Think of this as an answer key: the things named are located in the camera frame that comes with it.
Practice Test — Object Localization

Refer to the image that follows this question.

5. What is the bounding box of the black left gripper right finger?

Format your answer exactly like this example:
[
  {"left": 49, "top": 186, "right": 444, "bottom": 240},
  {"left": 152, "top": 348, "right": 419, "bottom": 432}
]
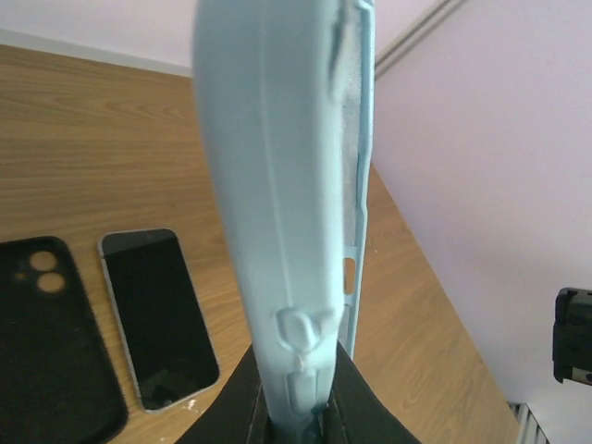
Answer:
[{"left": 322, "top": 345, "right": 420, "bottom": 444}]

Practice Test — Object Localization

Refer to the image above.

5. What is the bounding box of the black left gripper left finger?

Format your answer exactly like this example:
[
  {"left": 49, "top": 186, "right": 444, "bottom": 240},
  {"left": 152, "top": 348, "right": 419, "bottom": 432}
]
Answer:
[{"left": 176, "top": 346, "right": 273, "bottom": 444}]

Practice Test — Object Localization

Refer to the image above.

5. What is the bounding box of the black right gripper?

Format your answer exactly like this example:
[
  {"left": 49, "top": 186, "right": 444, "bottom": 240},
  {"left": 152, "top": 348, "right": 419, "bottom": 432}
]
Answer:
[{"left": 552, "top": 288, "right": 591, "bottom": 384}]

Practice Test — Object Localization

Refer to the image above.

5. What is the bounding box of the black phone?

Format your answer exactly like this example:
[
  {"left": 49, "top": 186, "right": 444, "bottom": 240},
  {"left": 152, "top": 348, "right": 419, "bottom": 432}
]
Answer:
[{"left": 98, "top": 228, "right": 220, "bottom": 413}]

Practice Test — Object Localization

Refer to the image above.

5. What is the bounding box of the black phone case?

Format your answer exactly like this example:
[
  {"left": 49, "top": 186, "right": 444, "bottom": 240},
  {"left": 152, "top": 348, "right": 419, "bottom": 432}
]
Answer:
[{"left": 1, "top": 236, "right": 129, "bottom": 443}]

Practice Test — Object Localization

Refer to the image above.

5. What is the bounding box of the light blue phone case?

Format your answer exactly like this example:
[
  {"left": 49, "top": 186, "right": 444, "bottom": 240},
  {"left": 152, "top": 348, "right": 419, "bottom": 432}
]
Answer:
[{"left": 192, "top": 1, "right": 376, "bottom": 443}]

